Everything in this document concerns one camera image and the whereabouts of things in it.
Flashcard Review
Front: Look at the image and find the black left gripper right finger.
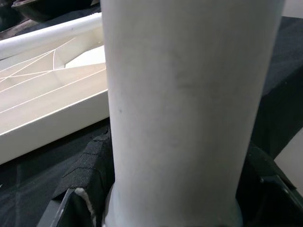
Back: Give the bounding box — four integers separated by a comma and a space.
236, 141, 303, 227

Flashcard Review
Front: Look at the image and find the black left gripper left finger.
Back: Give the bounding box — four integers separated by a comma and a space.
37, 129, 116, 227

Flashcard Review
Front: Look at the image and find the white plastic children table top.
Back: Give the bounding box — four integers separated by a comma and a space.
0, 13, 110, 166

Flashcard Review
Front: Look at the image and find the black tablecloth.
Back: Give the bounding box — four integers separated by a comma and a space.
0, 7, 303, 227

